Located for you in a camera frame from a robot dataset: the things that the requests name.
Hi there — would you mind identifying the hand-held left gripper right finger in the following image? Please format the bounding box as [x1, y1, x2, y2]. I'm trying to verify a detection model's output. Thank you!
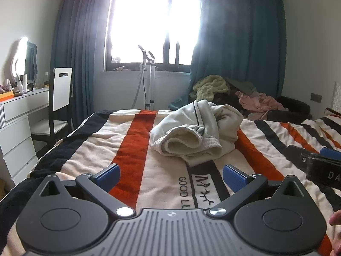
[208, 164, 305, 217]

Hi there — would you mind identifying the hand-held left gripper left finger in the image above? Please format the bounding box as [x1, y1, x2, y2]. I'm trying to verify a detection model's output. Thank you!
[39, 163, 136, 217]

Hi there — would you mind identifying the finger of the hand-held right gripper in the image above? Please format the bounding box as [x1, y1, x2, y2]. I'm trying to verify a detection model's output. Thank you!
[320, 147, 341, 162]
[287, 145, 314, 170]

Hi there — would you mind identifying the white zip jacket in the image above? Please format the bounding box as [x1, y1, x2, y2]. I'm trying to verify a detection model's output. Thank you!
[149, 99, 244, 167]

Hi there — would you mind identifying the dark clothes pile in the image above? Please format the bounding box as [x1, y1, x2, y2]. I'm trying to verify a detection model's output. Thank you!
[212, 78, 257, 112]

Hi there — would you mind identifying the person's right hand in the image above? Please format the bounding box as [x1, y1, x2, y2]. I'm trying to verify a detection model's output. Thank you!
[329, 210, 341, 256]

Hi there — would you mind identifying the striped blanket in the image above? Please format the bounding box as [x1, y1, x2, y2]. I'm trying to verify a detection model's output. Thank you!
[0, 109, 341, 256]

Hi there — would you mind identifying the black armchair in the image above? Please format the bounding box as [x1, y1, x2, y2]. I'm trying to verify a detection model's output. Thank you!
[266, 95, 313, 125]

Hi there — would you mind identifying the quilted headboard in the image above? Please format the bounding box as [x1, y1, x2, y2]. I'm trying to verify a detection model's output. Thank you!
[330, 81, 341, 113]

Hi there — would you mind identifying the pink garment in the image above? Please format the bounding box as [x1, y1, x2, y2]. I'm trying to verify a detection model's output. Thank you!
[236, 91, 289, 113]

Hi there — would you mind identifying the teal plastic basin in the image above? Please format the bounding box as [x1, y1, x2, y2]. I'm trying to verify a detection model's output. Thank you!
[168, 97, 193, 111]

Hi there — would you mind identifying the pale green knitted garment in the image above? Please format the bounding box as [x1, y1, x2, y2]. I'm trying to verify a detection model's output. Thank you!
[192, 75, 231, 102]

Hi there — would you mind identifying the white and black chair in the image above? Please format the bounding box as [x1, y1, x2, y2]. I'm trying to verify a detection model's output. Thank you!
[30, 67, 74, 150]

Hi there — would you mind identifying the garment steamer stand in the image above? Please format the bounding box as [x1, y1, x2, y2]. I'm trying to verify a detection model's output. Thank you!
[132, 44, 158, 110]

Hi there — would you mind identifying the white dressing table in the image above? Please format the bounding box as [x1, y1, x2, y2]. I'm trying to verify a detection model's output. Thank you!
[0, 86, 52, 186]

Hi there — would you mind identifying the row of cosmetic bottles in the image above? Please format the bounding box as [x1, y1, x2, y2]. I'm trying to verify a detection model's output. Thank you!
[3, 76, 36, 94]

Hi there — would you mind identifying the wavy lit mirror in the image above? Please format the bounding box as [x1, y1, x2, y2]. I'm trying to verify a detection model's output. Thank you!
[10, 36, 38, 83]

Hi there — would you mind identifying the window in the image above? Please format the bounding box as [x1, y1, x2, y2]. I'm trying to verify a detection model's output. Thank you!
[103, 0, 203, 72]

